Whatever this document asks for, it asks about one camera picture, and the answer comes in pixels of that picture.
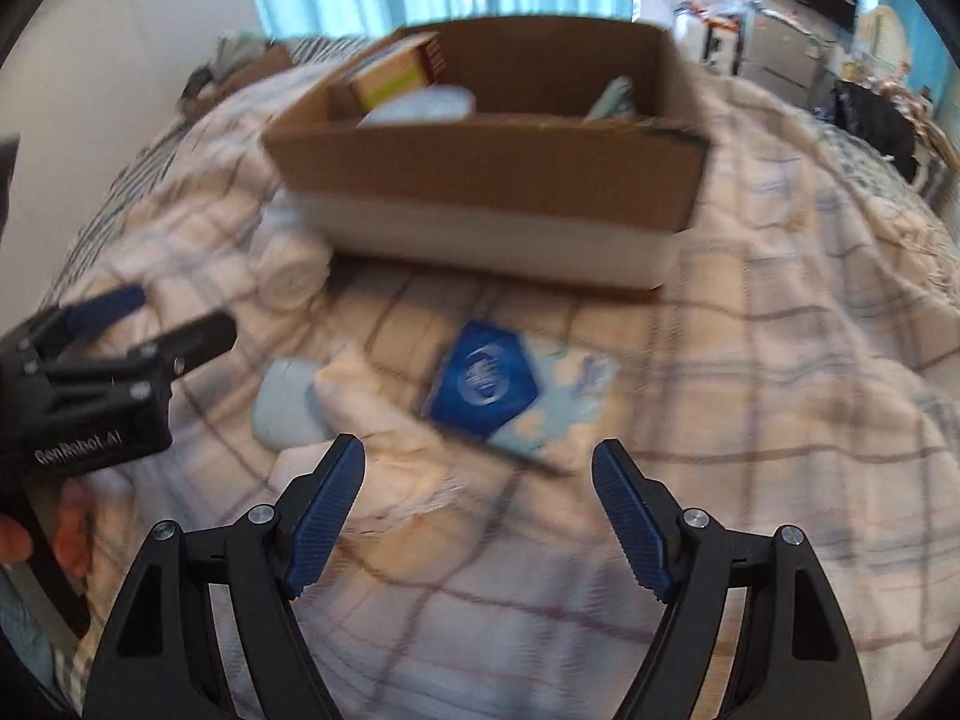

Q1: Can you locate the blue Vinda tissue pack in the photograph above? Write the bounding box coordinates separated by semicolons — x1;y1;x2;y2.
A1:
423;320;619;475

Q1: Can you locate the white sock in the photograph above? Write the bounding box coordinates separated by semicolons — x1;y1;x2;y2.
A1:
249;227;332;312

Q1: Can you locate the clear plastic container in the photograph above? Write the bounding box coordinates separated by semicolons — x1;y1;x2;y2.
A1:
359;85;477;127

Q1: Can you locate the person's left hand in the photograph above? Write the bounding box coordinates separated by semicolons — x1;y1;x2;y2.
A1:
2;478;98;580

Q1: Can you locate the white crumpled cloth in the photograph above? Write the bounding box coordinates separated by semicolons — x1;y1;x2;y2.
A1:
301;343;460;538

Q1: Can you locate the plaid bed quilt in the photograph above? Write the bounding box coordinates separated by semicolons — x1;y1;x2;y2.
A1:
47;37;958;718

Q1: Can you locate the small cardboard box with clutter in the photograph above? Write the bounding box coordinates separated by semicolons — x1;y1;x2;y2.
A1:
178;32;293;124

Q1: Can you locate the open cardboard box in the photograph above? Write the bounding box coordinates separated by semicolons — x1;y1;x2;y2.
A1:
262;15;711;296

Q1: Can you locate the black jacket on chair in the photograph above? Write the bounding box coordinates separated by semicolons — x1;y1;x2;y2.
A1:
828;80;918;184

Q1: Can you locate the silver mini fridge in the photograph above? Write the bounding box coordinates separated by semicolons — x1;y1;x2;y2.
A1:
737;8;830;107

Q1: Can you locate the white oval vanity mirror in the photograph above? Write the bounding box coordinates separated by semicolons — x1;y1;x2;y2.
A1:
854;5;910;75

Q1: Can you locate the white appliance beside fridge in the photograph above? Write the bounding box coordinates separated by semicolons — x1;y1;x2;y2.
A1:
672;4;742;75

